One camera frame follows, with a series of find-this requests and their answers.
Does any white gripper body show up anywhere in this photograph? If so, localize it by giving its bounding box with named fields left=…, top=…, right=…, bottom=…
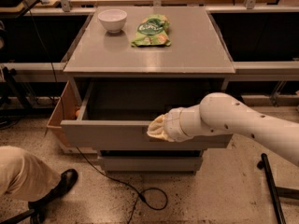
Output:
left=146, top=106, right=194, bottom=143

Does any grey top drawer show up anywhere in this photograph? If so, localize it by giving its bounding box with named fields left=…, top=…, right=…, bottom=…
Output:
left=62, top=79, right=231, bottom=151

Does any grey drawer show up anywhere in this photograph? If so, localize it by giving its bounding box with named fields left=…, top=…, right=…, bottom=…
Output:
left=97, top=156, right=203, bottom=173
left=62, top=79, right=231, bottom=151

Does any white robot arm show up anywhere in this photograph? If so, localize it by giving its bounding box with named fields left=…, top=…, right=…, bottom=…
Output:
left=147, top=92, right=299, bottom=166

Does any grey drawer cabinet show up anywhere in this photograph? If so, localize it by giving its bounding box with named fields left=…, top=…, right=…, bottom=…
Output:
left=63, top=6, right=236, bottom=173

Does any grey lower drawer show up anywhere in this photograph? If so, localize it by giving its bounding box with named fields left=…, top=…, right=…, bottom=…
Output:
left=97, top=156, right=203, bottom=173

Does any green chip bag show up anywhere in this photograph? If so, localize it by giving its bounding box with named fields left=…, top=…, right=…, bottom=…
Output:
left=131, top=14, right=171, bottom=47

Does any orange ball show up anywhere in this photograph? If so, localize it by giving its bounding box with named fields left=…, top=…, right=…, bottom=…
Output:
left=75, top=110, right=80, bottom=118

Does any cardboard box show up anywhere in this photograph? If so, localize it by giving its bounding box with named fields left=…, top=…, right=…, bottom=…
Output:
left=47, top=82, right=93, bottom=154

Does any black metal stand leg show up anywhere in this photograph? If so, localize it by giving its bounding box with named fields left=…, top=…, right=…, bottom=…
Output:
left=257, top=153, right=299, bottom=224

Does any black shoe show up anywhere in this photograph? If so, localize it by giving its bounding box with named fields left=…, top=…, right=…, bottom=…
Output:
left=28, top=169, right=78, bottom=224

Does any white bowl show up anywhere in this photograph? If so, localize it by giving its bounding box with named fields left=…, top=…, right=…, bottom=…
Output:
left=97, top=9, right=127, bottom=33

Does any person's leg in beige trousers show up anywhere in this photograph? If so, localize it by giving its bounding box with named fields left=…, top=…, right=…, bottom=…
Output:
left=0, top=146, right=61, bottom=202

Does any black floor cable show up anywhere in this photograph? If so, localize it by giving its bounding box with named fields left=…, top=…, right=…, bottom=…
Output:
left=76, top=147, right=169, bottom=224

